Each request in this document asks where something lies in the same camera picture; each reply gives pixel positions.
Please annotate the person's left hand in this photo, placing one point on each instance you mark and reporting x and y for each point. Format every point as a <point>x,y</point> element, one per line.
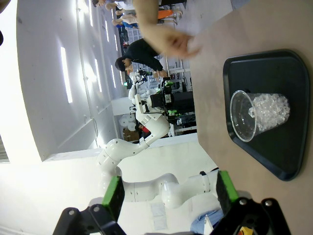
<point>173,44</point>

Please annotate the black plastic serving tray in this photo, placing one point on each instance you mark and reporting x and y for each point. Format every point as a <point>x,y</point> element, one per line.
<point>281,151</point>

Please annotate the person in black clothes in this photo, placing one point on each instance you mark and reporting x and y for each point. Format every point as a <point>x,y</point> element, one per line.
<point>141,54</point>

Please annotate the blue cloth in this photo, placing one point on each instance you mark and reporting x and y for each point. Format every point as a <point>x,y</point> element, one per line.
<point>203,222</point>

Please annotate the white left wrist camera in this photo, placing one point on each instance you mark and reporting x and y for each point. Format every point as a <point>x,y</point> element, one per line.
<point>140,102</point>

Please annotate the small white background robot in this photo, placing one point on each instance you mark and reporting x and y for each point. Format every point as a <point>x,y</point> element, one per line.
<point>133,91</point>

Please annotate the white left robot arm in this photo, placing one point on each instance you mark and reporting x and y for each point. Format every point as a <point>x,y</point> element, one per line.
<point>151,132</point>

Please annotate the short clear plastic cup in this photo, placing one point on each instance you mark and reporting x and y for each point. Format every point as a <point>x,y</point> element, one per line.
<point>244,122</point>

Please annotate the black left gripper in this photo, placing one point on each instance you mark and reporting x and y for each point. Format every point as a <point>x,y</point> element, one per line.
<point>159,100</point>

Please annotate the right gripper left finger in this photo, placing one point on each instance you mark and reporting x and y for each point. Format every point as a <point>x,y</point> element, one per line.
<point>113,195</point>

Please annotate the person's left forearm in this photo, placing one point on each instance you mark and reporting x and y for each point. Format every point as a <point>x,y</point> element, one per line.
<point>144,14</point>

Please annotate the clear ice cubes heap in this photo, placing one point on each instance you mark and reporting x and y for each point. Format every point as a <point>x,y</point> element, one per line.
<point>271,110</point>

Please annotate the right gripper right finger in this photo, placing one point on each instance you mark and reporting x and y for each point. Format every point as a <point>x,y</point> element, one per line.
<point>226,191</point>

